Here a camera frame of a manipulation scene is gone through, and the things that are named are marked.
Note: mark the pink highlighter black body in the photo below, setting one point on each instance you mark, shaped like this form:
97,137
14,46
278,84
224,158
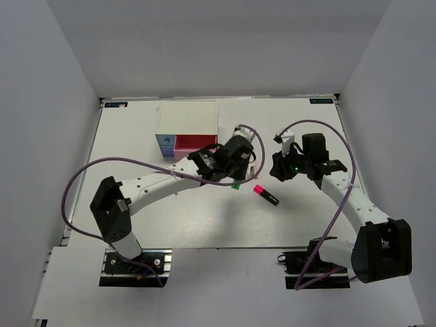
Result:
266,195

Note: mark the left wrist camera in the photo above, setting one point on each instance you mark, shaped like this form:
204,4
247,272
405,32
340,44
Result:
244,132

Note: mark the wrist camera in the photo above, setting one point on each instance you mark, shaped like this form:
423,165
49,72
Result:
244,132
285,138

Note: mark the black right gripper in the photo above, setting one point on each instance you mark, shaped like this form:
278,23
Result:
280,169

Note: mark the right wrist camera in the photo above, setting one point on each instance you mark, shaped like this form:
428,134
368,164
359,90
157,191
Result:
285,138

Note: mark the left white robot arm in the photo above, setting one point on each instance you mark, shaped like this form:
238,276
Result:
115,202

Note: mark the white drawer organizer cabinet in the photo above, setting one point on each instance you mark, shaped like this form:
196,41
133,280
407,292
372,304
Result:
199,117

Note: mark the dark blue drawer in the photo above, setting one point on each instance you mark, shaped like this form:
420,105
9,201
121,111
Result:
167,150

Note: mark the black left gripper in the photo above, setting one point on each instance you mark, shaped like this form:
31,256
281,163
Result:
240,174

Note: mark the green highlighter black body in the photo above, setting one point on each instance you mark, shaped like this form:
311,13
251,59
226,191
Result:
235,184

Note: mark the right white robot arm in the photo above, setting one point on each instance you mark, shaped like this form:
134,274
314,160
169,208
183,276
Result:
382,248

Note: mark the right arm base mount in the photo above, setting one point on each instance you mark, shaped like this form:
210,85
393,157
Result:
294,261

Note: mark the pink drawer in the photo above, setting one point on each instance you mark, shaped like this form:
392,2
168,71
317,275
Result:
186,144

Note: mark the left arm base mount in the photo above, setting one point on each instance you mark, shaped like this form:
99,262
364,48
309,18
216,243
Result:
154,272

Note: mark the light blue drawer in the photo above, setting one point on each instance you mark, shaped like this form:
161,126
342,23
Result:
166,139

